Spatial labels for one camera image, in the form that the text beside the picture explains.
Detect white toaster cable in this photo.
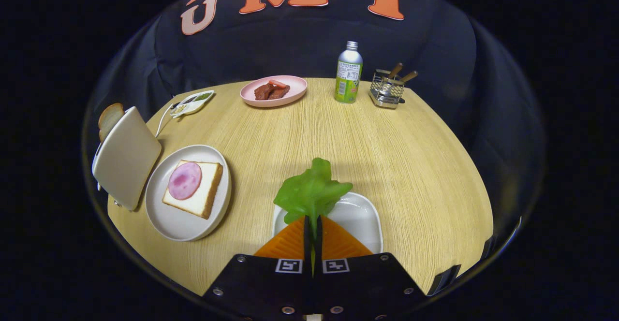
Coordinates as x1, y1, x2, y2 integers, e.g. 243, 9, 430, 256
155, 101, 177, 138

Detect small square white plate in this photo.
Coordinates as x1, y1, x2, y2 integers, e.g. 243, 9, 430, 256
272, 192, 383, 255

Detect green lettuce leaf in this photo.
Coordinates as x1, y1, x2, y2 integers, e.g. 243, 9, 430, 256
273, 157, 354, 240

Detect pink plate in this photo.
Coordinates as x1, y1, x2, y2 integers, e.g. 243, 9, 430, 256
240, 75, 308, 108

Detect black backdrop cloth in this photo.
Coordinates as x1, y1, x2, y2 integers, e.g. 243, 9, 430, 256
86, 0, 546, 249

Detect toasted bread slice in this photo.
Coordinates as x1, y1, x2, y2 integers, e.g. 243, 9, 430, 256
98, 102, 125, 142

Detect white bread slice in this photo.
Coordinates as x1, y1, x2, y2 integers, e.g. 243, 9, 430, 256
162, 160, 224, 220

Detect white toaster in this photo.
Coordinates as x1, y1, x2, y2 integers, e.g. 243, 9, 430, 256
92, 106, 162, 211

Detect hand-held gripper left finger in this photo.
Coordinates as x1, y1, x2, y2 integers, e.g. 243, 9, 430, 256
202, 216, 314, 318

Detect round white plate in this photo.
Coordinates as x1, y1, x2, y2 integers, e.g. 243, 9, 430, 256
145, 145, 232, 242

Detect brown meat pieces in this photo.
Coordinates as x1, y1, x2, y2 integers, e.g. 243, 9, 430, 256
254, 83, 291, 101

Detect metal wire basket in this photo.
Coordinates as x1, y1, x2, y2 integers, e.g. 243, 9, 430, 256
368, 69, 406, 109

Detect green drink bottle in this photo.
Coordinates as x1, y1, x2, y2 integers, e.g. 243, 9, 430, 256
334, 41, 363, 104

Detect pink ham slice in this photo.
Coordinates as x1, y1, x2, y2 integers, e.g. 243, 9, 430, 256
168, 162, 203, 201

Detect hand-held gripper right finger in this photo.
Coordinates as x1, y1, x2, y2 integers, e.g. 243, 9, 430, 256
313, 215, 427, 318

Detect white divided bean tray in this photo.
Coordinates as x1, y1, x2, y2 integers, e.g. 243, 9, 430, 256
170, 90, 215, 118

